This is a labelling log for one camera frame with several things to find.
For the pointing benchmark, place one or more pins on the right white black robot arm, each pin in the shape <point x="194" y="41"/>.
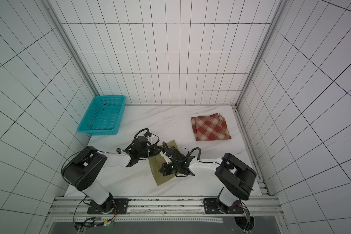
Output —
<point x="237" y="177"/>

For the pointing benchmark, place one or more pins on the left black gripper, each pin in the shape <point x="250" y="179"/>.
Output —
<point x="154" y="146"/>

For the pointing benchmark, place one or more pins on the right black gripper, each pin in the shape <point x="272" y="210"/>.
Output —
<point x="169" y="150"/>

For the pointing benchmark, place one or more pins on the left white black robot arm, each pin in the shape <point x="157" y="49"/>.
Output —
<point x="82" y="169"/>

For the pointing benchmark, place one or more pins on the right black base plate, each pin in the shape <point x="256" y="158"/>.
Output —
<point x="215" y="206"/>

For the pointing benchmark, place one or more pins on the olive green skirt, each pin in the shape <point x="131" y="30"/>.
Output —
<point x="156" y="163"/>

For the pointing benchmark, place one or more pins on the left electronics wiring board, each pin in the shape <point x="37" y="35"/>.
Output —
<point x="91" y="222"/>

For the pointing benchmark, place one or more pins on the aluminium mounting rail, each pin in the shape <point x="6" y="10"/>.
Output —
<point x="162" y="207"/>

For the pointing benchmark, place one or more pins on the red plaid skirt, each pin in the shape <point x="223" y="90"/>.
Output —
<point x="210" y="128"/>

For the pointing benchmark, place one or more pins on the right electronics wiring board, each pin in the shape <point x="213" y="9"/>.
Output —
<point x="246" y="223"/>

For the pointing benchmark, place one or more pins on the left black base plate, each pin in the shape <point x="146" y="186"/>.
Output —
<point x="117" y="206"/>

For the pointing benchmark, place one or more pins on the electronics wiring board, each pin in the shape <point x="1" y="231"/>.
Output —
<point x="246" y="223"/>
<point x="91" y="222"/>

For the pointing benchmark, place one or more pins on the teal plastic basket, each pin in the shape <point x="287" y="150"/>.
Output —
<point x="103" y="116"/>

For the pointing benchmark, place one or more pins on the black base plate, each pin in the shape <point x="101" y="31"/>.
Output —
<point x="215" y="206"/>
<point x="117" y="206"/>

